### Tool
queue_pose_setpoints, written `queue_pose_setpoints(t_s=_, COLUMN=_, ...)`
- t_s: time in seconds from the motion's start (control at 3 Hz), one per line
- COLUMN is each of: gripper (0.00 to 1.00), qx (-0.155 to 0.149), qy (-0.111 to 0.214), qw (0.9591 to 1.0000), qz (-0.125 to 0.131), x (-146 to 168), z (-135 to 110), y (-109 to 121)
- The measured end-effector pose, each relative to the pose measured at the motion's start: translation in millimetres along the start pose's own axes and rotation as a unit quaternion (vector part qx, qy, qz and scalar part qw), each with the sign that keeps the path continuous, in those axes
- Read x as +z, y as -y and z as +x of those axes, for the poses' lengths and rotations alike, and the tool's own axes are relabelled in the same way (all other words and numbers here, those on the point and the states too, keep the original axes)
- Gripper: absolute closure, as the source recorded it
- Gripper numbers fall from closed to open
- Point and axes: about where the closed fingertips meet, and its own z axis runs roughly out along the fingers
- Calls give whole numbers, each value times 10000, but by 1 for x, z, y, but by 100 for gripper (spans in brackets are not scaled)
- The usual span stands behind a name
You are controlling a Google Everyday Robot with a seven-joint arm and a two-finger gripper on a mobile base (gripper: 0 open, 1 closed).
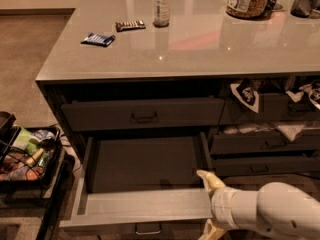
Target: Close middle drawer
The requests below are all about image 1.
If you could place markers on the blue snack packet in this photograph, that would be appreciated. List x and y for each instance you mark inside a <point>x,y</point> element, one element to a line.
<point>98,40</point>

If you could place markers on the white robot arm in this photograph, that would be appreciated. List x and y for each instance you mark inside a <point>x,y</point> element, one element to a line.
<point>278,211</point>

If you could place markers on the green snack bag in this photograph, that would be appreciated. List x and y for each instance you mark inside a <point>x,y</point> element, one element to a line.
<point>30,142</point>

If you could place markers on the white packets in drawer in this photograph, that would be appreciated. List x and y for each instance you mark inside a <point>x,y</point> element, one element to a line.
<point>290,130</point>

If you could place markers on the brown striped candy bar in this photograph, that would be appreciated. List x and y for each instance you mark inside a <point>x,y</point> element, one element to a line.
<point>129,25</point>

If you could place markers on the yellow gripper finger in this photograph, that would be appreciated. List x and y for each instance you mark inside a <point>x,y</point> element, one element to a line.
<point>211,231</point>
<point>210,180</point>

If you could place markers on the grey counter cabinet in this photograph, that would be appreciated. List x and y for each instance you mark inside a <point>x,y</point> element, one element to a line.
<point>199,54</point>

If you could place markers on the black wire snack basket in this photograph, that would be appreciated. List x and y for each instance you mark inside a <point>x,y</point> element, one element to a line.
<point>17,168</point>

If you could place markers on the clear plastic bottle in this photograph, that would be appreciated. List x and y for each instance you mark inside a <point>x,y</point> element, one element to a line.
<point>161,12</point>

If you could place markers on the black white chip bag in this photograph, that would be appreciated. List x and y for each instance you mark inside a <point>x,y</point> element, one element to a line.
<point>246,94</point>
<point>312,89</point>

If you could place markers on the dark glass container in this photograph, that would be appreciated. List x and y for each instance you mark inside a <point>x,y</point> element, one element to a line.
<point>304,8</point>

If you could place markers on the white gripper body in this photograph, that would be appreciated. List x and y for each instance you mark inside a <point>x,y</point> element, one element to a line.
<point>220,202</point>

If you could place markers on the grey drawer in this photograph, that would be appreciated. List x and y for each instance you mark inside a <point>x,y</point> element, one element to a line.
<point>135,114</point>
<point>265,165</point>
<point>272,107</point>
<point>138,186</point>
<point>268,142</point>

